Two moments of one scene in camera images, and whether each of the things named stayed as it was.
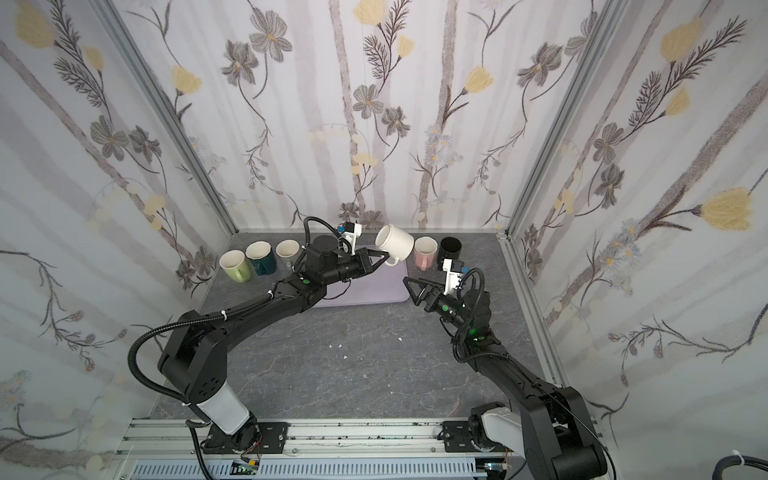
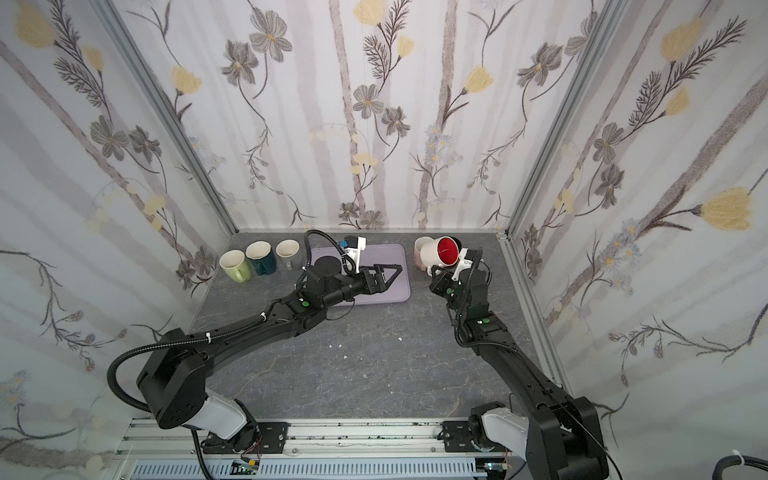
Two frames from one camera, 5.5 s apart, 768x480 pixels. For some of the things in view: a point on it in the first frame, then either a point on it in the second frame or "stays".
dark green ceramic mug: (262, 256) stays
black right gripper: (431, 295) to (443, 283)
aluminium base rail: (162, 449) stays
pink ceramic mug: (425, 253) stays
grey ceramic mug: (287, 251) stays
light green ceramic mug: (235, 266) stays
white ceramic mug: (396, 242) to (442, 250)
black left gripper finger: (369, 259) to (393, 278)
